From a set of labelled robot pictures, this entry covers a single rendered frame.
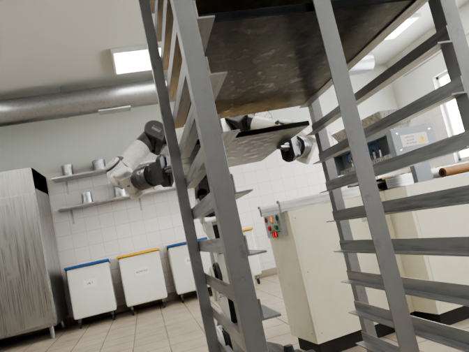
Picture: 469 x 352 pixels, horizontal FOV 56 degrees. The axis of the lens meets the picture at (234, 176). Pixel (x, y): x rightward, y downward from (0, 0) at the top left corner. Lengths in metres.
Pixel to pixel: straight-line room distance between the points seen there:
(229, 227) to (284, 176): 6.34
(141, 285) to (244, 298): 5.29
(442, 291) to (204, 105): 0.62
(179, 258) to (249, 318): 5.28
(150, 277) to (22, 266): 1.50
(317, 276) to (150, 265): 3.58
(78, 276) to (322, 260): 3.90
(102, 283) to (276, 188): 2.91
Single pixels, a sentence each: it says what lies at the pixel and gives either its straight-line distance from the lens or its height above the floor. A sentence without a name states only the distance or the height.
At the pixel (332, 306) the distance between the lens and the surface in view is 2.67.
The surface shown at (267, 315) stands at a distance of 0.66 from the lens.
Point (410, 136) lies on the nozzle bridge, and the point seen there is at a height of 1.12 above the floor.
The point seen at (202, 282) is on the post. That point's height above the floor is 0.68.
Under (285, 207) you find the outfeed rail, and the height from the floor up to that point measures 0.86.
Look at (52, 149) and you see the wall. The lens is 6.82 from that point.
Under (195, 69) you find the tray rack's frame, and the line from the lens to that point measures 0.67.
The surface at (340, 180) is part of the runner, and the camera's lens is 1.27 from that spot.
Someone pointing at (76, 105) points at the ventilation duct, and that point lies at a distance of 5.83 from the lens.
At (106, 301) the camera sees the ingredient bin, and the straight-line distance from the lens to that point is 5.95.
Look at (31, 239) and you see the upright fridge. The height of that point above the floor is 1.18.
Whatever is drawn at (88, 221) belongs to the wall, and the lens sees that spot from 6.60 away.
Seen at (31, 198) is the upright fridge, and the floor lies 1.67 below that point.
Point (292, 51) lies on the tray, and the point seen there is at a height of 1.13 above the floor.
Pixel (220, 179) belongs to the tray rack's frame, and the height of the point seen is 0.88.
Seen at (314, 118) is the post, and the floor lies 1.08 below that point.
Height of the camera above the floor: 0.81
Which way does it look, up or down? 7 degrees up
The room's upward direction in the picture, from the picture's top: 12 degrees counter-clockwise
